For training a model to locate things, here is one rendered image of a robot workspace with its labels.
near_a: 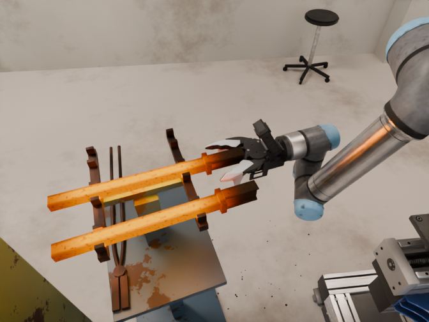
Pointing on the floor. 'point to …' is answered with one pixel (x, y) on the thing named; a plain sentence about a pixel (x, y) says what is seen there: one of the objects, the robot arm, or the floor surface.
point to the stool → (318, 15)
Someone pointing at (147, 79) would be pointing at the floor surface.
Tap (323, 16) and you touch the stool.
